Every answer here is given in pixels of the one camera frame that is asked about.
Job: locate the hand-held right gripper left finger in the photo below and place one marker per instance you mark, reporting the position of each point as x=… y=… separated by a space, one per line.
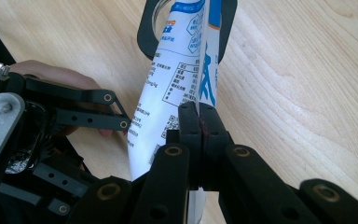
x=189 y=146

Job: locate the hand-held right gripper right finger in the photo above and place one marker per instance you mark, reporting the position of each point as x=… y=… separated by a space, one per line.
x=230 y=174

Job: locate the white and blue bag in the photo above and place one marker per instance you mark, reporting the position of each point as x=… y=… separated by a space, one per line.
x=167 y=77

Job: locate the clear jar with black lid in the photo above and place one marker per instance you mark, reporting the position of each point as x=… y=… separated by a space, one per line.
x=144 y=34

